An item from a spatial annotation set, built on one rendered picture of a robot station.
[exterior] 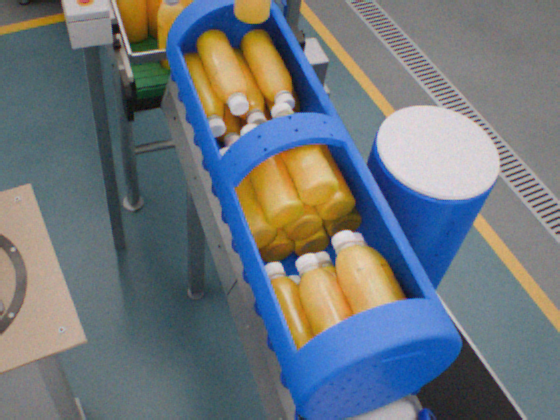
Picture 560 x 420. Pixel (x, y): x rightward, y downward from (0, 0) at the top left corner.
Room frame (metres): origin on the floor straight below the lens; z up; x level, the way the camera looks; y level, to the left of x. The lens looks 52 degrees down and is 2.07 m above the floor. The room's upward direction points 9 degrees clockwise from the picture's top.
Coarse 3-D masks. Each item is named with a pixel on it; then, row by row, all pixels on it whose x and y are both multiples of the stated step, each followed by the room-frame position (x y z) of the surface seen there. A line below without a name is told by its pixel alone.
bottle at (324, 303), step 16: (304, 272) 0.61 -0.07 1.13; (320, 272) 0.60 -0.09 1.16; (304, 288) 0.57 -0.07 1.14; (320, 288) 0.56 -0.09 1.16; (336, 288) 0.57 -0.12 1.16; (304, 304) 0.55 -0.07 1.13; (320, 304) 0.54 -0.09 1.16; (336, 304) 0.54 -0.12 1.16; (320, 320) 0.51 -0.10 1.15; (336, 320) 0.51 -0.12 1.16
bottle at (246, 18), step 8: (240, 0) 1.11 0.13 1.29; (248, 0) 1.10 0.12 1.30; (256, 0) 1.10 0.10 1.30; (264, 0) 1.11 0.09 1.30; (240, 8) 1.10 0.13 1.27; (248, 8) 1.10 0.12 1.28; (256, 8) 1.10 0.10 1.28; (264, 8) 1.11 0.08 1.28; (240, 16) 1.10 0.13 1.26; (248, 16) 1.10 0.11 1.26; (256, 16) 1.10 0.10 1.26; (264, 16) 1.11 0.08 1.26
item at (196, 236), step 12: (192, 204) 1.16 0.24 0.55; (192, 216) 1.16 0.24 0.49; (192, 228) 1.16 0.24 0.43; (192, 240) 1.16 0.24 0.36; (204, 240) 1.17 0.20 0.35; (192, 252) 1.16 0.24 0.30; (204, 252) 1.17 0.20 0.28; (192, 264) 1.16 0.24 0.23; (204, 264) 1.18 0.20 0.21; (192, 276) 1.16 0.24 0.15; (204, 276) 1.18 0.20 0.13; (192, 288) 1.16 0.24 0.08
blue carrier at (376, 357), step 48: (192, 48) 1.19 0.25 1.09; (240, 48) 1.24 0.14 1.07; (288, 48) 1.24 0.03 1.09; (192, 96) 0.98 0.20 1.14; (240, 144) 0.82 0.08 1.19; (288, 144) 0.80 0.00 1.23; (336, 144) 0.84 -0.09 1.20; (240, 240) 0.66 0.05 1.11; (384, 240) 0.75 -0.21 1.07; (432, 288) 0.58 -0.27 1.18; (288, 336) 0.48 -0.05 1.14; (336, 336) 0.46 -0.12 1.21; (384, 336) 0.46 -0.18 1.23; (432, 336) 0.48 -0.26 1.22; (288, 384) 0.43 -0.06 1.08; (336, 384) 0.41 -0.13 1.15; (384, 384) 0.45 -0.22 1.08
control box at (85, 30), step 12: (72, 0) 1.28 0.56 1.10; (96, 0) 1.30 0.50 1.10; (72, 12) 1.24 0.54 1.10; (84, 12) 1.24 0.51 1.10; (96, 12) 1.25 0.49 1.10; (108, 12) 1.26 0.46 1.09; (72, 24) 1.23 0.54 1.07; (84, 24) 1.24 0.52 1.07; (96, 24) 1.25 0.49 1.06; (108, 24) 1.26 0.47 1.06; (72, 36) 1.22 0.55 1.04; (84, 36) 1.24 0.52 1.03; (96, 36) 1.25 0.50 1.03; (108, 36) 1.26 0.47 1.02
